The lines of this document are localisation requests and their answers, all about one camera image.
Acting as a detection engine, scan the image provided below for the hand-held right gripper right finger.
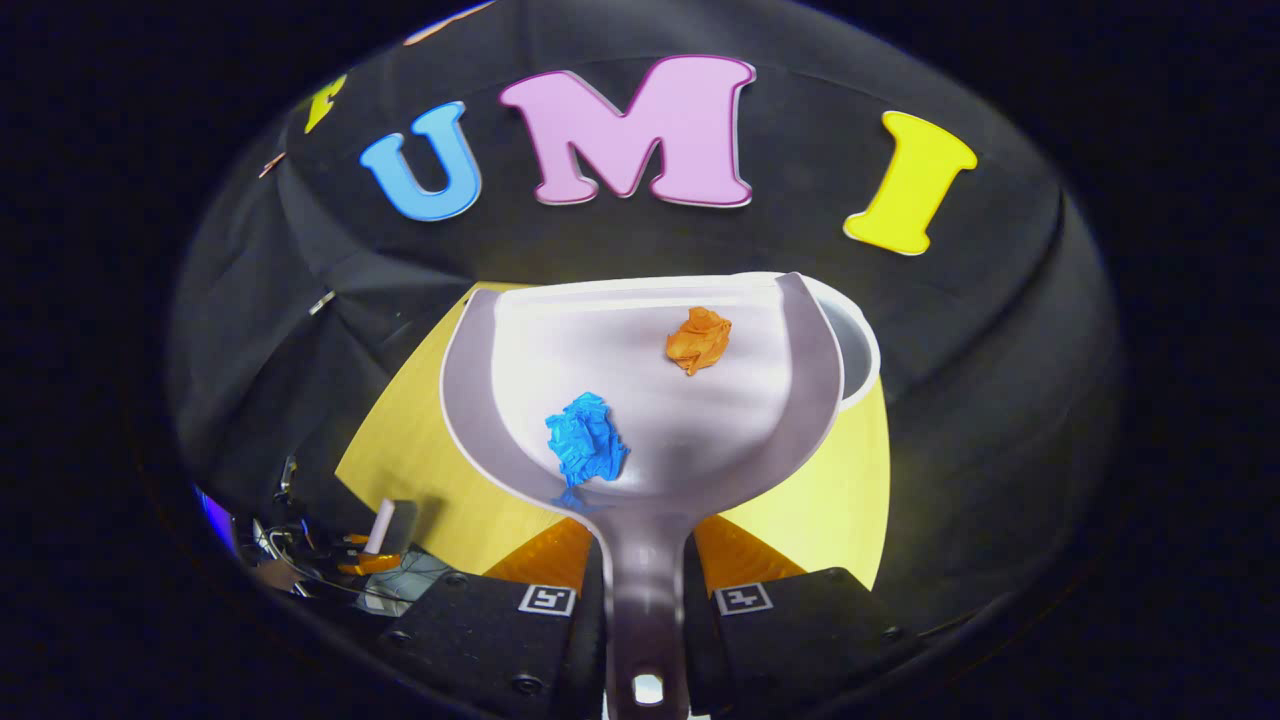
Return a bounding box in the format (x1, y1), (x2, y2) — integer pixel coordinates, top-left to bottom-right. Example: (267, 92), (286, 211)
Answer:
(685, 515), (906, 717)

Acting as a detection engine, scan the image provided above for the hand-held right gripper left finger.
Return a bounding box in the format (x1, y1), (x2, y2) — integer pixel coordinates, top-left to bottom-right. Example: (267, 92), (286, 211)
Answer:
(380, 515), (608, 720)

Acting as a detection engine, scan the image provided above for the small pink broom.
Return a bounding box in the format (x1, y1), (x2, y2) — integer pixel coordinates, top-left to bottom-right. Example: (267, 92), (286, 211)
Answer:
(362, 498), (419, 557)

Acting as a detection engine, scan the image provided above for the blue paper trash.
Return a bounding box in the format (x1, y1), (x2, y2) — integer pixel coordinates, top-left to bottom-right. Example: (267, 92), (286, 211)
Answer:
(545, 392), (631, 491)

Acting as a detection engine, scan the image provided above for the pink dustpan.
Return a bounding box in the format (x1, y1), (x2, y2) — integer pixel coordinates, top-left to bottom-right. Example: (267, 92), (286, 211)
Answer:
(440, 272), (846, 720)

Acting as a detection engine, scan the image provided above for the white ribbed garbage bin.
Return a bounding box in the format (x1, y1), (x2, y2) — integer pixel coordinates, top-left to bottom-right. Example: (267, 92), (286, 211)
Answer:
(800, 275), (883, 413)

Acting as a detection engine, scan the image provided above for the orange paper trash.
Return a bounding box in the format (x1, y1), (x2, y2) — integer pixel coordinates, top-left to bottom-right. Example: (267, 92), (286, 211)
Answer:
(666, 306), (733, 377)

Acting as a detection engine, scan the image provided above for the black backdrop cloth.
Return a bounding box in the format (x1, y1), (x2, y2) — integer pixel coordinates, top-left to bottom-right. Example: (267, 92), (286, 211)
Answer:
(165, 0), (1126, 641)

